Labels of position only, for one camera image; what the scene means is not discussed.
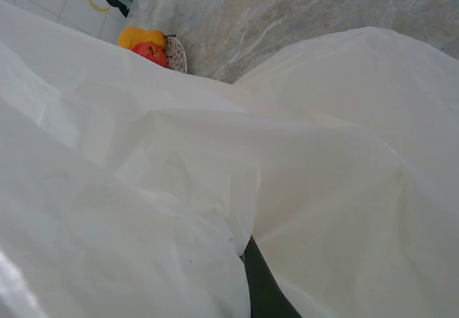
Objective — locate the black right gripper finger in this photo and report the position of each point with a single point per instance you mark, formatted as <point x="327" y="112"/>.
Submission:
<point x="267" y="289"/>

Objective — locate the white translucent plastic bag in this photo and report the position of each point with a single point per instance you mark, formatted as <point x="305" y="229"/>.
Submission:
<point x="215" y="189"/>

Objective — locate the red toy apple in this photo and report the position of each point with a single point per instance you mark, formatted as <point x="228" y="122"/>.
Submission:
<point x="152" y="55"/>

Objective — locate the yellow toy pear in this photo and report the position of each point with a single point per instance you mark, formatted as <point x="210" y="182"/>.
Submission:
<point x="138" y="35"/>

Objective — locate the white blue-speckled round plate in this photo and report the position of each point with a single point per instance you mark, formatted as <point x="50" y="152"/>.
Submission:
<point x="178" y="57"/>

